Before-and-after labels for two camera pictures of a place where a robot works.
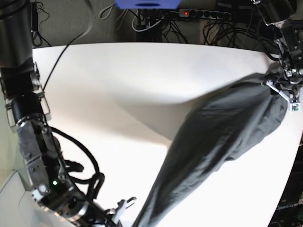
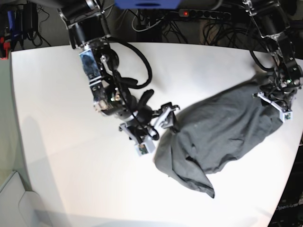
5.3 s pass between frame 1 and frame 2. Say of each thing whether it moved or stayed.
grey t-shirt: moved
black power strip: stayed
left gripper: moved
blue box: stayed
